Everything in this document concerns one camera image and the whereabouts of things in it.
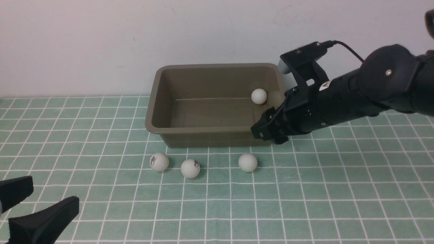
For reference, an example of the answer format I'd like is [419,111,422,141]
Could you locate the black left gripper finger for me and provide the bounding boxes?
[0,176,34,214]
[8,196,80,244]

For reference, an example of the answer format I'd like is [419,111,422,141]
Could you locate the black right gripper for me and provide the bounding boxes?
[251,76,365,145]

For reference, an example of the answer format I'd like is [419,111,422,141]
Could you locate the logo ping-pong ball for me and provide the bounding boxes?
[251,88,268,105]
[149,152,169,172]

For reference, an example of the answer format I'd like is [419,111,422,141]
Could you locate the white ping-pong ball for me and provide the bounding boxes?
[180,159,200,179]
[238,153,258,172]

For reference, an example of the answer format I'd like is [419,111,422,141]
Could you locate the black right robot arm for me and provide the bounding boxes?
[251,41,434,145]

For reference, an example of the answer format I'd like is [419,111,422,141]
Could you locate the olive plastic storage bin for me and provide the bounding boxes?
[145,63,287,148]

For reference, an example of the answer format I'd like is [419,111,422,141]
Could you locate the green checkered tablecloth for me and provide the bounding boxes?
[0,96,434,244]

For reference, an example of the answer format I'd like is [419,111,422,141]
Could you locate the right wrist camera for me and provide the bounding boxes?
[277,41,331,90]

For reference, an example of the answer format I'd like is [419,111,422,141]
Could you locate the black right camera cable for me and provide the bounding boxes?
[320,40,365,63]

